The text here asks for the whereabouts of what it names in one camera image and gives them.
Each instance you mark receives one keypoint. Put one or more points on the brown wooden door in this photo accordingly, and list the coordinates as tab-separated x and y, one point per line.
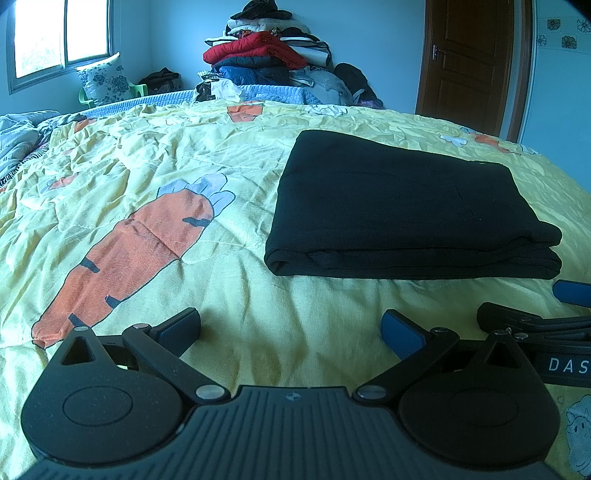
466	69

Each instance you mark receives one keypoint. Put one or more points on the floral pillow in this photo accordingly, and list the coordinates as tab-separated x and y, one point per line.
107	81

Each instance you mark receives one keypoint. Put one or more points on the yellow carrot print bed sheet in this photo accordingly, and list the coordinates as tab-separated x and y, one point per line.
184	277

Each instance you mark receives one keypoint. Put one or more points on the black backpack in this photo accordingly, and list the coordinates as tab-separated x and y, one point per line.
353	78

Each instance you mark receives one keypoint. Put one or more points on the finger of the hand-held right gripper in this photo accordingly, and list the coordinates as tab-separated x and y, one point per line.
545	323
572	291

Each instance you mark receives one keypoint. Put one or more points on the black and white printed cloth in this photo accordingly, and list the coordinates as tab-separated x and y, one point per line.
217	90

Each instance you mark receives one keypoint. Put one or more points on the dark duffel bag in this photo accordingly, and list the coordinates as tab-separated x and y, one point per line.
160	81

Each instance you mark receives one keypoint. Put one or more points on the blue quilted mattress pad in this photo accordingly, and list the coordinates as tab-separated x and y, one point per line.
272	94

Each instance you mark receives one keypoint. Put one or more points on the pile of folded clothes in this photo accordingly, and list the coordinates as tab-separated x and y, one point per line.
263	46

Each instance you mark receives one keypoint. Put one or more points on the black pants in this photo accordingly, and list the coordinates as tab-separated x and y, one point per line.
397	212

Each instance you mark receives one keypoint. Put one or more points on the green plastic chair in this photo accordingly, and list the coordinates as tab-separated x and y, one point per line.
141	88

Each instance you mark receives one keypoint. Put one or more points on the white wardrobe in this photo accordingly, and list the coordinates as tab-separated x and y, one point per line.
563	83

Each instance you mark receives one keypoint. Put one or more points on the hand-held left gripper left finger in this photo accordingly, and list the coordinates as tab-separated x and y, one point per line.
180	330

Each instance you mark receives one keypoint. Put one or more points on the grey garment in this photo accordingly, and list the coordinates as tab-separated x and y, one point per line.
325	85

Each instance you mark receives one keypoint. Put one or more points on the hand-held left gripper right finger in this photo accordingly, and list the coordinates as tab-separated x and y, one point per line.
400	336

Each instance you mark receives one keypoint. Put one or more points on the blue patterned quilt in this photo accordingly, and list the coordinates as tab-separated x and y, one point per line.
23	138

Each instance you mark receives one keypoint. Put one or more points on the window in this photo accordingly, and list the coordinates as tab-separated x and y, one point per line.
60	37

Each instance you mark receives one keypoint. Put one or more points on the purple bag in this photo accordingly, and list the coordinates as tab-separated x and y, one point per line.
371	102

